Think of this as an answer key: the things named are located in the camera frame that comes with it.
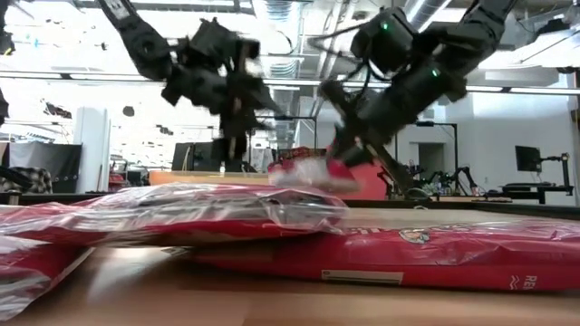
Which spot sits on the black monitor on arm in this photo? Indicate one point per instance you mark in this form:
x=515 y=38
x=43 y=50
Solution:
x=528 y=158

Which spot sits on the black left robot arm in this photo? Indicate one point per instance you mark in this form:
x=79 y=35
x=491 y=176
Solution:
x=145 y=45

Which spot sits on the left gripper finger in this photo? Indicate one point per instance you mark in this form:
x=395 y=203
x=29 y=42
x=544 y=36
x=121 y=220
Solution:
x=233 y=136
x=263 y=106

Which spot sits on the red popcorn bag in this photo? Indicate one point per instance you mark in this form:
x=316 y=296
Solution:
x=27 y=271
x=181 y=213
x=308 y=174
x=408 y=258

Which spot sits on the black cloth panel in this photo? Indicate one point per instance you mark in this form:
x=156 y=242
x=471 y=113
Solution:
x=45 y=160

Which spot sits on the black desk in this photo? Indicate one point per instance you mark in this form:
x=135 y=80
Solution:
x=537 y=188

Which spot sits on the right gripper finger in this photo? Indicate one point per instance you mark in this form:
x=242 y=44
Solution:
x=342 y=122
x=394 y=169

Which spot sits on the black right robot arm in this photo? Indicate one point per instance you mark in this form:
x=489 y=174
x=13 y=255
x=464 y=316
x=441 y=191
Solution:
x=480 y=27

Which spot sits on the black background robot arms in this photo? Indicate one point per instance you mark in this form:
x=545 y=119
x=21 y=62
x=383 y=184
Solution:
x=446 y=177

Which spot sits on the white pillar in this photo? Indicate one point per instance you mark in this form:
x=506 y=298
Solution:
x=93 y=149

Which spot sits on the black monitors pair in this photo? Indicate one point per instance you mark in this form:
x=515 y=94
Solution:
x=195 y=156

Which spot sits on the plaid fabric item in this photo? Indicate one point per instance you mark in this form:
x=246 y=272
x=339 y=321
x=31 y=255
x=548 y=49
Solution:
x=25 y=179

